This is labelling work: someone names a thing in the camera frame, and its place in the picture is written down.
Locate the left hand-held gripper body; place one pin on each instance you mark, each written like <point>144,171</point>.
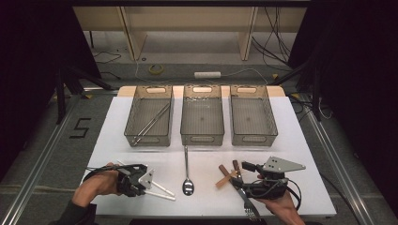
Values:
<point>131,181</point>

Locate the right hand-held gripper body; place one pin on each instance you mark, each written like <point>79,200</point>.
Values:
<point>281,164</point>

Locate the white chopstick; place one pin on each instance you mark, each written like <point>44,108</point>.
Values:
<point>164,189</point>
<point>161,196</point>

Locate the smoky clear plastic bin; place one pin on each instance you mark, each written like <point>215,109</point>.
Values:
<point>164,132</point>
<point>202,106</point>
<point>253,125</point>

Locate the metal spoon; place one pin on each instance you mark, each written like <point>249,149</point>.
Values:
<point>188,187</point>

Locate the metal chopstick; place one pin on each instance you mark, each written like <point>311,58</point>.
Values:
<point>151,123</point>
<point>156,122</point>

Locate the person's left hand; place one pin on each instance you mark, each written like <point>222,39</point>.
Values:
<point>97,186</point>

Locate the person's right hand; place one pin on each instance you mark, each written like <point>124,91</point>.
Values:
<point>284,207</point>

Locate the white table sheet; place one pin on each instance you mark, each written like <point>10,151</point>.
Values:
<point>203,206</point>

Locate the black tripod stand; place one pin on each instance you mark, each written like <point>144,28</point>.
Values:
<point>316,93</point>
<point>61,93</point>

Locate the white power strip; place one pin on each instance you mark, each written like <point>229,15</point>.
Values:
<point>207,75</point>

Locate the yellow tape roll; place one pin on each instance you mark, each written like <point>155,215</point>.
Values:
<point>150,69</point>

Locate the black curtain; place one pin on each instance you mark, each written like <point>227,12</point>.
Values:
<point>31,62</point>
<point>359,78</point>

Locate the beige wooden shelf unit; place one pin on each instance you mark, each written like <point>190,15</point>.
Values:
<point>187,18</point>

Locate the metal floor rail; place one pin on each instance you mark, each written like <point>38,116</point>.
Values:
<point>338,162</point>
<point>40,159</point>

